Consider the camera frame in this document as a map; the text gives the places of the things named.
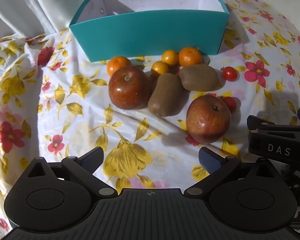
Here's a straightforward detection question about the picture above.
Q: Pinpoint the small yellow-orange kumquat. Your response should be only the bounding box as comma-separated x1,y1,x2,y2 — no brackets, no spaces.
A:
151,61,170,78
161,50,179,66

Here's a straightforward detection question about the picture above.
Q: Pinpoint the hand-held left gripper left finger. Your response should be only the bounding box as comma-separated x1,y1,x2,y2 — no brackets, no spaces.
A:
26,147,118,198

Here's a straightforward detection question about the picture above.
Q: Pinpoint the teal cardboard box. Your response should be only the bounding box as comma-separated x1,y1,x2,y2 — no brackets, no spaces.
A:
69,0,230,63

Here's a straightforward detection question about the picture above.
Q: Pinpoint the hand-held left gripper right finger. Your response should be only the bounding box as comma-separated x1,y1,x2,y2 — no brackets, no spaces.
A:
184,147,275,198

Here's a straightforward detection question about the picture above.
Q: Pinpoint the dark red apple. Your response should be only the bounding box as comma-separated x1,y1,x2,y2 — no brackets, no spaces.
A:
108,66,152,110

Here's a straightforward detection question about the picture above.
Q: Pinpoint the white floral cloth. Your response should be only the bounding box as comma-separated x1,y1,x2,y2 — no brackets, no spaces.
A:
0,0,300,240

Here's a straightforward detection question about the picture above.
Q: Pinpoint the brown kiwi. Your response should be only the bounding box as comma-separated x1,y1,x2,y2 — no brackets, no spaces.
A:
148,73,183,117
179,64,220,91

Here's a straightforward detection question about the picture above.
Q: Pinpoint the red yellow speckled apple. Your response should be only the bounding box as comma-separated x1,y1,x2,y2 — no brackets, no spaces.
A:
186,95,232,145

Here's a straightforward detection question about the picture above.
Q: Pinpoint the orange mandarin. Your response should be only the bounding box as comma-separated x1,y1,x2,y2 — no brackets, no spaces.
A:
178,47,203,67
107,56,132,77

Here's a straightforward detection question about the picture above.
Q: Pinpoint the white curtain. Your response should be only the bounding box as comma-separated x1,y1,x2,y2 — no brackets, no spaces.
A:
0,0,255,48

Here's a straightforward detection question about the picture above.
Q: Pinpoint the red cherry tomato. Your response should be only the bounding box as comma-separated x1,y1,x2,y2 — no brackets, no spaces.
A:
222,96,237,113
220,66,238,82

